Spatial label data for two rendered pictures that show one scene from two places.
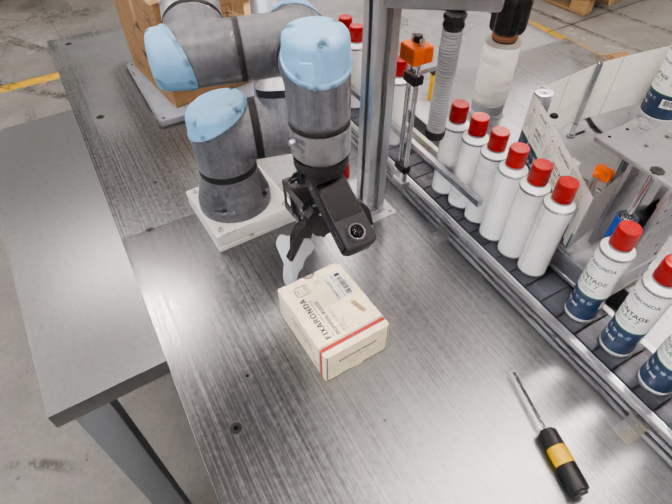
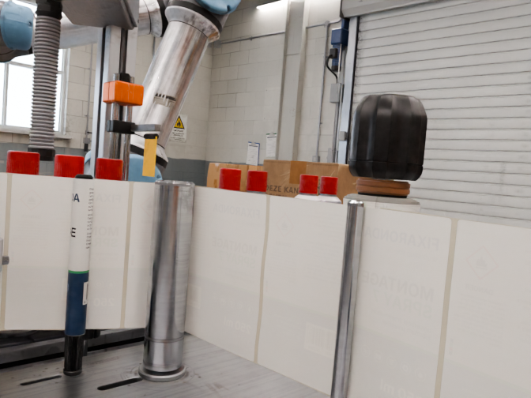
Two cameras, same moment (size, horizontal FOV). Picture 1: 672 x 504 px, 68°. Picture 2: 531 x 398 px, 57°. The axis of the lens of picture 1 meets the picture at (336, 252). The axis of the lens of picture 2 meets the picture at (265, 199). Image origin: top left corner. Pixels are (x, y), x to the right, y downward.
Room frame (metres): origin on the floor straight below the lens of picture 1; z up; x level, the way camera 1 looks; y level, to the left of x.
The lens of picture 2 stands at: (0.87, -0.89, 1.08)
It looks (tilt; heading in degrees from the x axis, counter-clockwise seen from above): 3 degrees down; 76
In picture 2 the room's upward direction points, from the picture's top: 5 degrees clockwise
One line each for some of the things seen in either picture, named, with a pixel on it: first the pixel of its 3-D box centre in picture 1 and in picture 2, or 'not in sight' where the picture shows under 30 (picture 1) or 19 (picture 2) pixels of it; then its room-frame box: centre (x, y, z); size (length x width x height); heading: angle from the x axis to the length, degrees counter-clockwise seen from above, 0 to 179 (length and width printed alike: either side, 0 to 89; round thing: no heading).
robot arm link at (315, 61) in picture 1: (316, 76); not in sight; (0.52, 0.02, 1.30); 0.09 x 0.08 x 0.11; 13
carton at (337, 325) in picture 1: (332, 319); not in sight; (0.49, 0.01, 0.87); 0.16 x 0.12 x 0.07; 32
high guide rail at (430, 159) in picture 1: (338, 77); not in sight; (1.16, -0.01, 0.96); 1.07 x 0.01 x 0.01; 29
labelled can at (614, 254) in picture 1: (602, 273); not in sight; (0.50, -0.42, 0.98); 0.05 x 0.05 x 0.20
